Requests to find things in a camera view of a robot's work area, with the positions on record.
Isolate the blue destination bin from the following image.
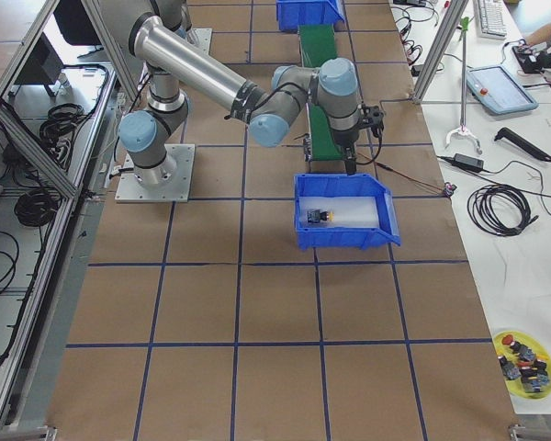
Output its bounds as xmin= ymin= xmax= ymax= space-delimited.
xmin=294 ymin=174 xmax=401 ymax=250

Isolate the reacher grabber tool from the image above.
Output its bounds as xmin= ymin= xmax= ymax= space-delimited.
xmin=445 ymin=17 xmax=482 ymax=154

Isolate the white foam pad destination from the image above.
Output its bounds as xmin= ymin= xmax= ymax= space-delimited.
xmin=297 ymin=197 xmax=380 ymax=228

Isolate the coiled black cable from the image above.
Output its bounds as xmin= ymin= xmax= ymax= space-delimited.
xmin=467 ymin=184 xmax=533 ymax=238

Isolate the yellow push button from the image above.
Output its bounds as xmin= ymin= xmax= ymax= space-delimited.
xmin=307 ymin=209 xmax=333 ymax=225

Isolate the green conveyor belt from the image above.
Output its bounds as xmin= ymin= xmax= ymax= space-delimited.
xmin=298 ymin=25 xmax=346 ymax=162

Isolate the red black wire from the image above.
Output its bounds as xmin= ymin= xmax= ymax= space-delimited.
xmin=357 ymin=153 xmax=455 ymax=198

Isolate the black power adapter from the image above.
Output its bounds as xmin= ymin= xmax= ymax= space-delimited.
xmin=453 ymin=153 xmax=484 ymax=173

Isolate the blue source bin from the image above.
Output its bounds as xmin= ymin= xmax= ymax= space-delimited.
xmin=276 ymin=0 xmax=345 ymax=31

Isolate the aluminium frame post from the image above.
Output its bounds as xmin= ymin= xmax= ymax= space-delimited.
xmin=412 ymin=0 xmax=467 ymax=104

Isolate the black handle tool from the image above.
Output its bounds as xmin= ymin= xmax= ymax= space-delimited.
xmin=494 ymin=127 xmax=551 ymax=163

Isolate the white keyboard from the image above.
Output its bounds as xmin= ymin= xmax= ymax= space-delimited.
xmin=472 ymin=0 xmax=507 ymax=40

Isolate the teach pendant tablet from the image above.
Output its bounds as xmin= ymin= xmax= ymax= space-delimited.
xmin=466 ymin=65 xmax=538 ymax=115

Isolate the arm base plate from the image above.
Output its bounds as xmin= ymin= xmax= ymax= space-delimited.
xmin=186 ymin=28 xmax=212 ymax=53
xmin=116 ymin=143 xmax=196 ymax=203

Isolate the yellow plate of buttons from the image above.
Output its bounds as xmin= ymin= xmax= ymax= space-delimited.
xmin=492 ymin=330 xmax=551 ymax=400

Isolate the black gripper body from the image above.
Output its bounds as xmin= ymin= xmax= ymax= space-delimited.
xmin=328 ymin=104 xmax=385 ymax=158

